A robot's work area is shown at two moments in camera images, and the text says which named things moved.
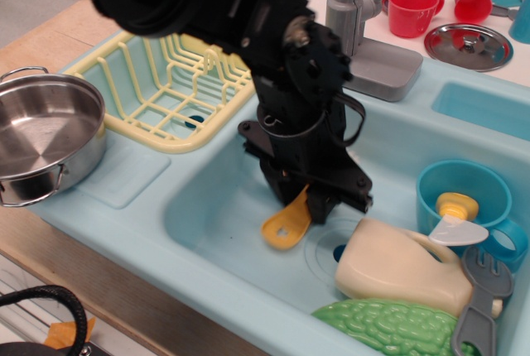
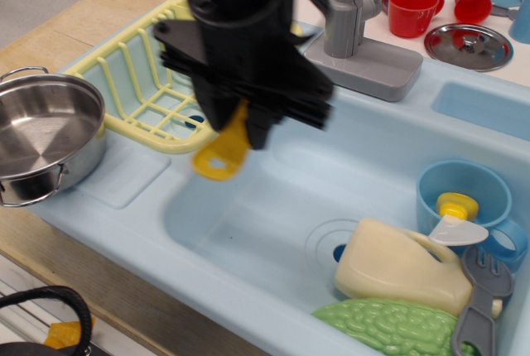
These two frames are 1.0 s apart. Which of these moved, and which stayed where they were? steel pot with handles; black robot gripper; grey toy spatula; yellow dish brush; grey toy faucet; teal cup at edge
Moved: yellow dish brush; black robot gripper
Stayed: grey toy spatula; grey toy faucet; teal cup at edge; steel pot with handles
